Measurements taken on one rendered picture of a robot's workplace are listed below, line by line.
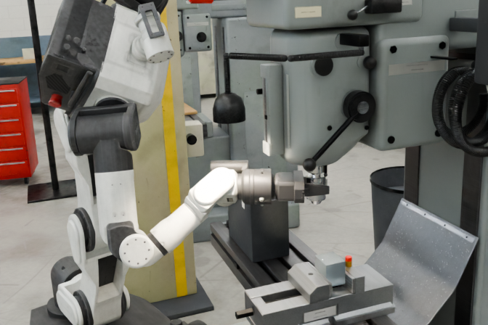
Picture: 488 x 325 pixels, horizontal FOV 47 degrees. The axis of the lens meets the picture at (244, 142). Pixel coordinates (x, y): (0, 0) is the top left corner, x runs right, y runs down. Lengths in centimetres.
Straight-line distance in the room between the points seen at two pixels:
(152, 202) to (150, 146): 31
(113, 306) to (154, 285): 130
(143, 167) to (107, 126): 175
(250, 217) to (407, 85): 61
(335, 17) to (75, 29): 61
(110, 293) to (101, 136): 81
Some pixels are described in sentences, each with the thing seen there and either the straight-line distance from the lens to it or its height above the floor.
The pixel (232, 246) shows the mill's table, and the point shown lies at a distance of 181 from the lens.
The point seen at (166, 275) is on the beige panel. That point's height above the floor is 18.
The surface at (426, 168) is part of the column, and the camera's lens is 165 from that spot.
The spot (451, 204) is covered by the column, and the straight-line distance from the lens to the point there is 159.
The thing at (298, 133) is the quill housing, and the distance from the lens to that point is 126.
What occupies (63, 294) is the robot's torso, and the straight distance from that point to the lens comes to 213.
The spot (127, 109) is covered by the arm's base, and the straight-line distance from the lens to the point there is 136.
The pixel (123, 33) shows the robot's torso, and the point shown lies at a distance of 146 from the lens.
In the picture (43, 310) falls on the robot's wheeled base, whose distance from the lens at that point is 238.
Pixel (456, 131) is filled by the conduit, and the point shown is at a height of 141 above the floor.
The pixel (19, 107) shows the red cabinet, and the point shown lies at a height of 78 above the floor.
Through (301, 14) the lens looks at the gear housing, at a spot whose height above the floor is 166.
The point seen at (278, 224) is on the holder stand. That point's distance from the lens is 168.
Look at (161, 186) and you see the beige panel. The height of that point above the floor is 71.
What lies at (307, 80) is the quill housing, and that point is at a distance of 123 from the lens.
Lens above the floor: 170
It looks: 15 degrees down
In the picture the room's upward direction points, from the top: 2 degrees counter-clockwise
